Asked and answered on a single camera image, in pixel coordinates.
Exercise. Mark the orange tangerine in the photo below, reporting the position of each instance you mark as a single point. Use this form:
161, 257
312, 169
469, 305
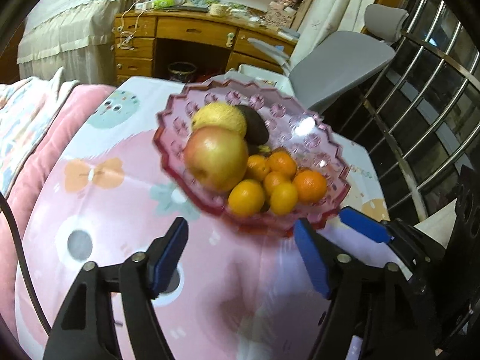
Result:
282, 162
247, 198
272, 180
283, 199
311, 186
257, 168

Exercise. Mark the pink plastic fruit bowl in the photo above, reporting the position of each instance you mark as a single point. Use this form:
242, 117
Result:
291, 128

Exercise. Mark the yellow pear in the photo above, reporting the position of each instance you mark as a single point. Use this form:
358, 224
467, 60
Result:
220, 114

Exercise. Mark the lace covered piano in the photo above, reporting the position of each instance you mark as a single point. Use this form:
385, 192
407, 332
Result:
75, 35

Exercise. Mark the wooden desk with drawers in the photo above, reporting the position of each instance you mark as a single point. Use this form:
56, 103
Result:
147, 44

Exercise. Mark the grey office chair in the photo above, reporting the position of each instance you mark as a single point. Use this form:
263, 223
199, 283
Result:
342, 61

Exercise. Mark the red yellow apple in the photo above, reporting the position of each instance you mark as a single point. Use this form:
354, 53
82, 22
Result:
216, 158

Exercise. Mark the small woven basket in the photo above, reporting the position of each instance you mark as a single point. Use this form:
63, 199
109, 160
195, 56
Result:
217, 9

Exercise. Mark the orange tangerine front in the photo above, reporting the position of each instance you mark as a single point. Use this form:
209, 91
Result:
311, 186

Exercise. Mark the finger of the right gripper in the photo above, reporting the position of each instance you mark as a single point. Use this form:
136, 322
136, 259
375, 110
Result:
364, 225

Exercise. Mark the dark waste bin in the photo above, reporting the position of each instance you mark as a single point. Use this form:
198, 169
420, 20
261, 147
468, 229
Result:
181, 71

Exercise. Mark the white storage box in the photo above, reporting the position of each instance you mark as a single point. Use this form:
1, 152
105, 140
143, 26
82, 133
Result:
266, 76

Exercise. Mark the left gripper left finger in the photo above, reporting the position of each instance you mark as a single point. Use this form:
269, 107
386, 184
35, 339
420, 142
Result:
84, 327

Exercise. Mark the metal window grille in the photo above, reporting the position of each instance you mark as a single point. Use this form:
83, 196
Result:
419, 118

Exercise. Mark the green tissue pack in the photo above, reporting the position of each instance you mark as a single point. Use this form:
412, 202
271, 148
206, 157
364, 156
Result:
161, 4

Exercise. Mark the dark green avocado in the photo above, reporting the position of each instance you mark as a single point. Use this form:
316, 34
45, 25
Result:
257, 133

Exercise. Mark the blackened banana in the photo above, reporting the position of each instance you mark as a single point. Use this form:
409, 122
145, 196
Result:
259, 150

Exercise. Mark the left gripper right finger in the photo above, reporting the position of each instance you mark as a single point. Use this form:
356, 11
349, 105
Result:
369, 306

